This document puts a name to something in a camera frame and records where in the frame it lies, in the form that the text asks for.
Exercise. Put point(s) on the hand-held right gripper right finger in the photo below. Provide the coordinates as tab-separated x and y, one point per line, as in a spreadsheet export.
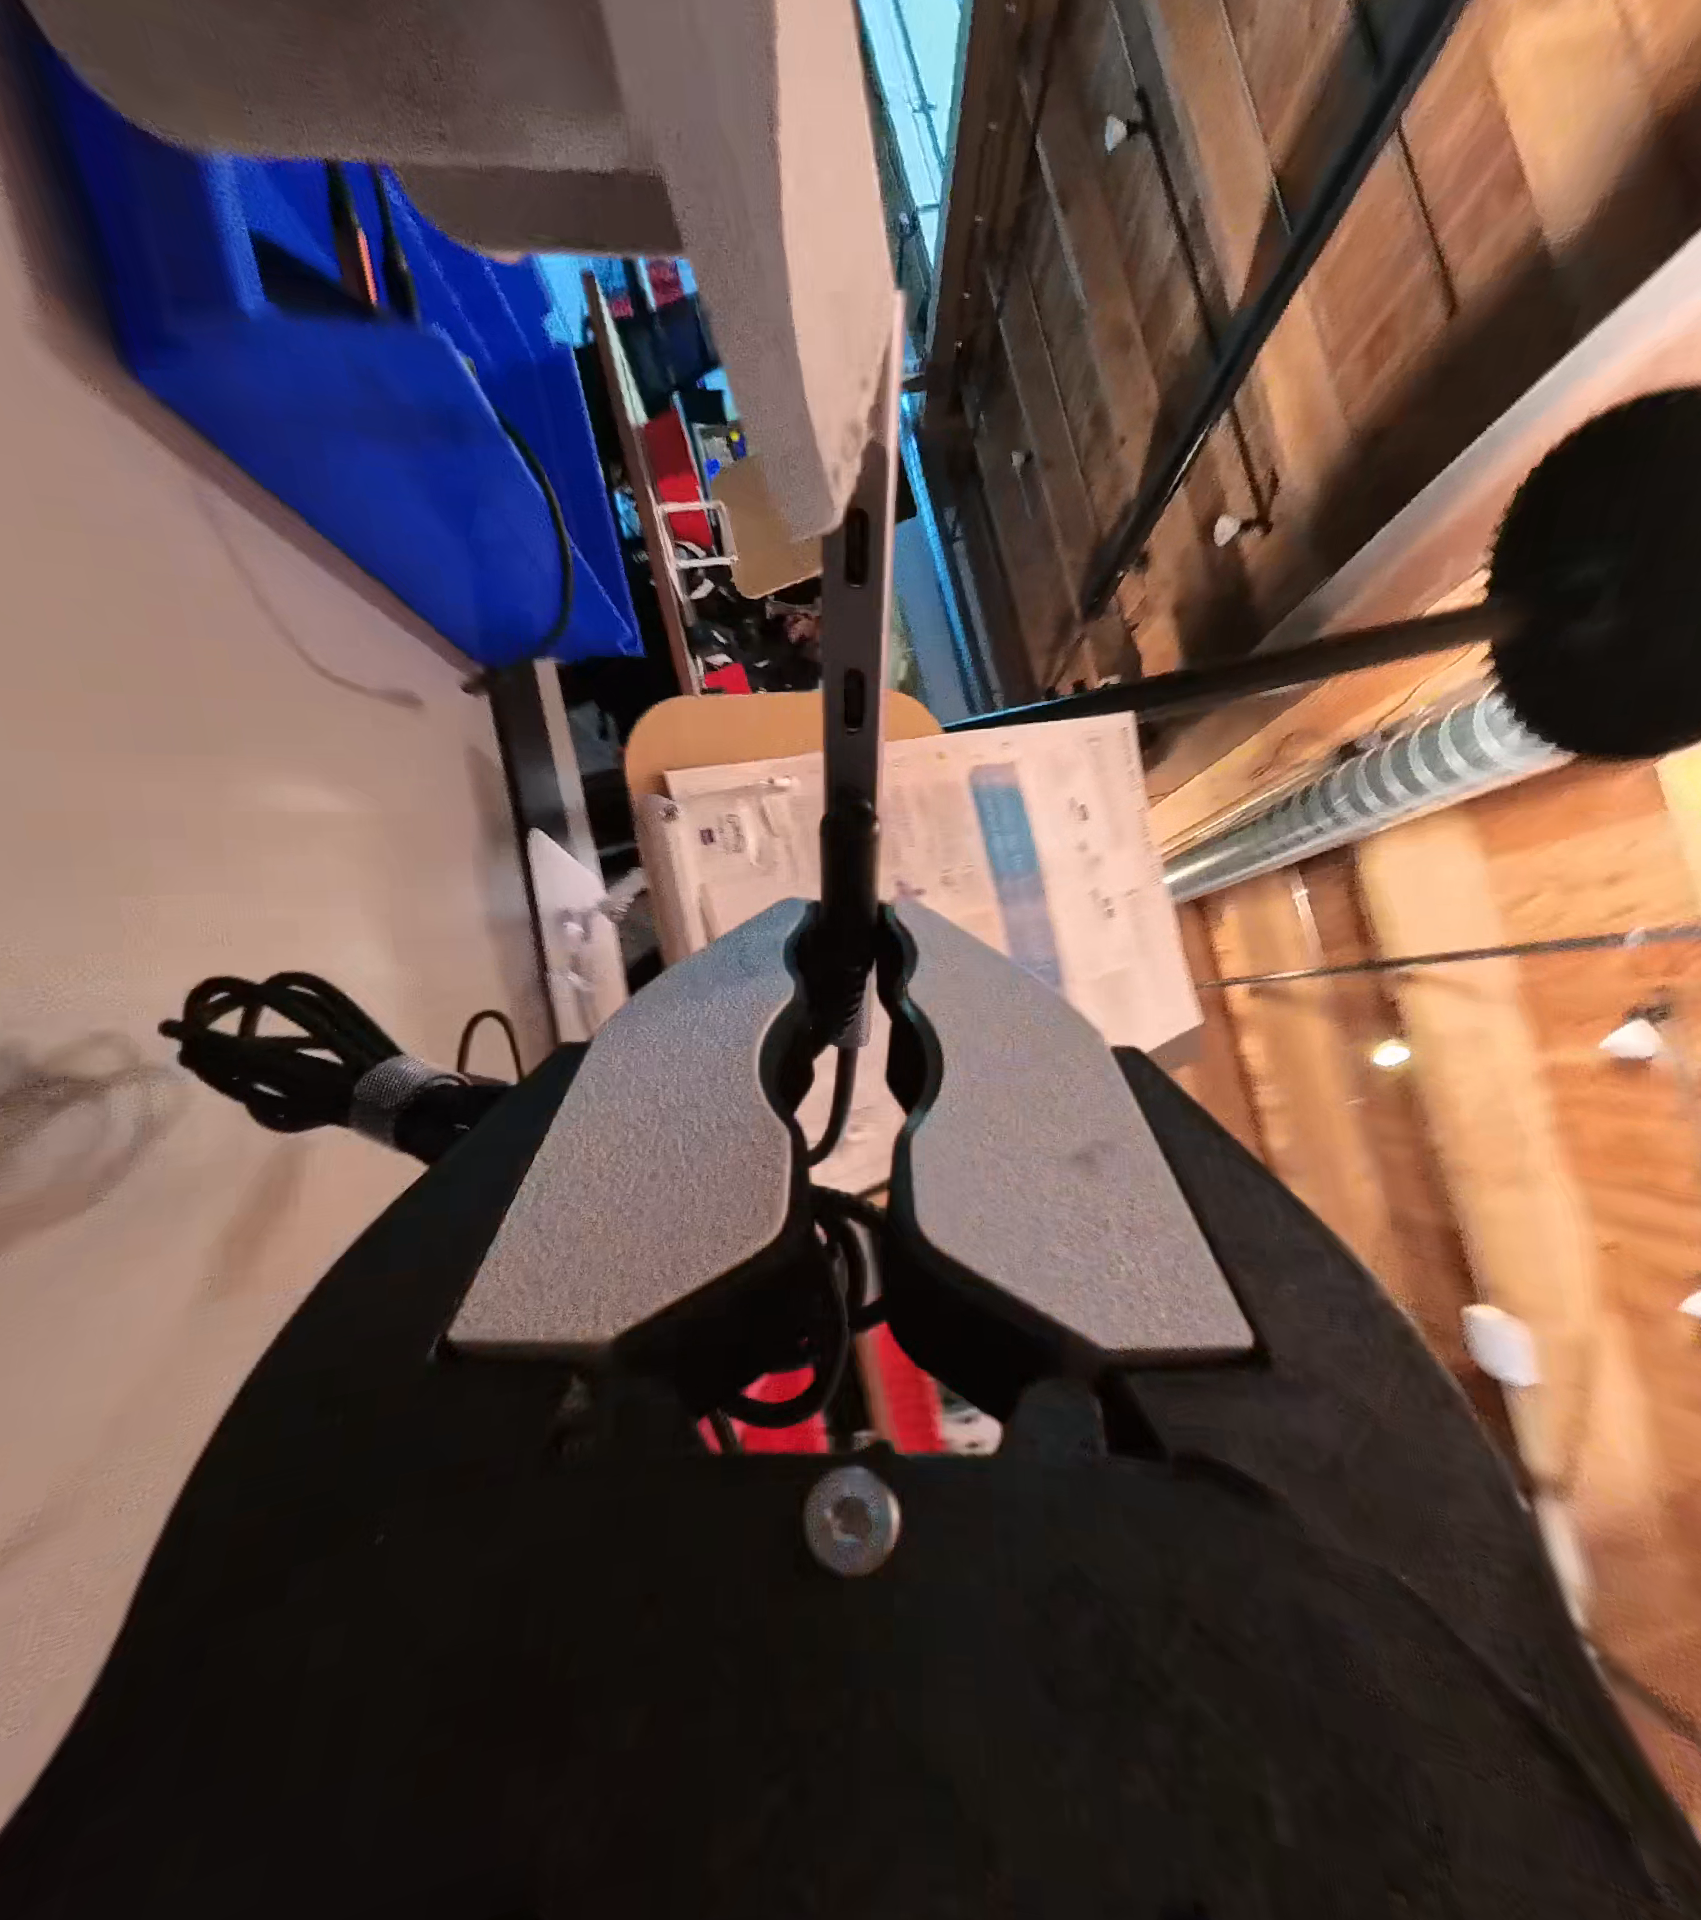
1061	1170

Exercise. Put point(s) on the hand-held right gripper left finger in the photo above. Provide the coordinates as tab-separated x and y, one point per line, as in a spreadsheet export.
641	1170

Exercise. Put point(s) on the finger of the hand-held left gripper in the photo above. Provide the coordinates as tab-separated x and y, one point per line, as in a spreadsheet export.
762	224

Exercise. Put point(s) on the red plastic bin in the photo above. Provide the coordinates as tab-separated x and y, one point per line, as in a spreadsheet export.
925	1411

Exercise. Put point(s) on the grey USB hub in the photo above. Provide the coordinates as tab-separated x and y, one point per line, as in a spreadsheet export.
854	630

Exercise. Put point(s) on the blue plastic bin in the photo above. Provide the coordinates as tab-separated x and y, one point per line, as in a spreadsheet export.
340	421

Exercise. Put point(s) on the grey desk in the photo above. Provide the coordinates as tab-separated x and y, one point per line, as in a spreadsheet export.
115	751

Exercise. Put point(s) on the white stand base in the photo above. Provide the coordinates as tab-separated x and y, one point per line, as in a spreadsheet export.
565	900

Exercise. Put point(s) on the printed paper sheets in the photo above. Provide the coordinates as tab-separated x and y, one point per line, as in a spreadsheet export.
1031	841

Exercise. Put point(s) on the brown document board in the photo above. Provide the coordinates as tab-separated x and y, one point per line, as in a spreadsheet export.
732	735

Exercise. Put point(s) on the black round knob on rod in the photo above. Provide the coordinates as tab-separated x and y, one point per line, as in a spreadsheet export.
1646	571

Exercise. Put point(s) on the black ceiling rail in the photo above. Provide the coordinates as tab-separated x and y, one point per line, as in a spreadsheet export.
1243	345

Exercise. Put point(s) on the silver ventilation duct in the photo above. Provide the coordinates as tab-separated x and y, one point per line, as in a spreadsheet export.
1389	780

